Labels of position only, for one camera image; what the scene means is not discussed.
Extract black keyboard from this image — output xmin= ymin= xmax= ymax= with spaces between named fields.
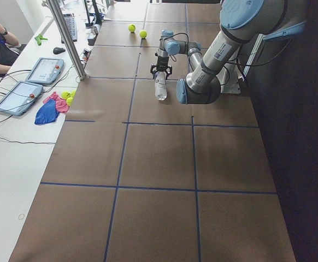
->
xmin=63 ymin=14 xmax=78 ymax=42

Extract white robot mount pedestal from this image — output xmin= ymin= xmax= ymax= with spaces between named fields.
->
xmin=217 ymin=63 xmax=241 ymax=94

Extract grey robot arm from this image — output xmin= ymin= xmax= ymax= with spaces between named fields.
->
xmin=150 ymin=1 xmax=309 ymax=104

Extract aluminium frame post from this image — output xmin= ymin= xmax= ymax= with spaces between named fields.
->
xmin=47 ymin=0 xmax=86 ymax=81

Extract black computer mouse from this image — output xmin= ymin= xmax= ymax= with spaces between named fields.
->
xmin=53 ymin=47 xmax=66 ymax=55

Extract near teach pendant tablet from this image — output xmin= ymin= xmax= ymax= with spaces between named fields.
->
xmin=0 ymin=81 xmax=43 ymax=116

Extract small metal cup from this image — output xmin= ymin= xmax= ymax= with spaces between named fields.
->
xmin=90 ymin=25 xmax=99 ymax=35

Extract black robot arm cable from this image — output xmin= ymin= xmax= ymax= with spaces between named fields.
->
xmin=169 ymin=32 xmax=190 ymax=62

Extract spare tennis ball upper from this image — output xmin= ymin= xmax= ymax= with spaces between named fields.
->
xmin=61 ymin=91 xmax=71 ymax=100

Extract far teach pendant tablet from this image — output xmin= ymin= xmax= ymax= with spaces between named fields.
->
xmin=26 ymin=57 xmax=64 ymax=85

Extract pink cloth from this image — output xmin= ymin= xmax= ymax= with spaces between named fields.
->
xmin=43 ymin=92 xmax=69 ymax=113

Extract green plastic clamp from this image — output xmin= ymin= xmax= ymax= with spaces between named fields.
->
xmin=34 ymin=34 xmax=48 ymax=46

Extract yellow tennis ball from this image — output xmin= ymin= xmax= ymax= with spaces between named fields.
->
xmin=128 ymin=24 xmax=136 ymax=33
xmin=139 ymin=29 xmax=148 ymax=39

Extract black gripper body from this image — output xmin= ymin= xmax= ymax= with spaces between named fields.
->
xmin=156 ymin=55 xmax=169 ymax=72

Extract clear plastic ball tube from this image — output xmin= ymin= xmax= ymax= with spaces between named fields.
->
xmin=154 ymin=72 xmax=167 ymax=101

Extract spare tennis ball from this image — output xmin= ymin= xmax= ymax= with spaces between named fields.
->
xmin=66 ymin=97 xmax=73 ymax=106
xmin=61 ymin=91 xmax=71 ymax=100

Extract blue cloth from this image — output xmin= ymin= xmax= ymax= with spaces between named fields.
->
xmin=34 ymin=99 xmax=60 ymax=125

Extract spare tennis ball lower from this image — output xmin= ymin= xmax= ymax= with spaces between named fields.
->
xmin=66 ymin=97 xmax=73 ymax=106

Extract teach pendant tablet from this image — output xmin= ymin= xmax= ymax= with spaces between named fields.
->
xmin=0 ymin=81 xmax=43 ymax=116
xmin=26 ymin=57 xmax=64 ymax=85

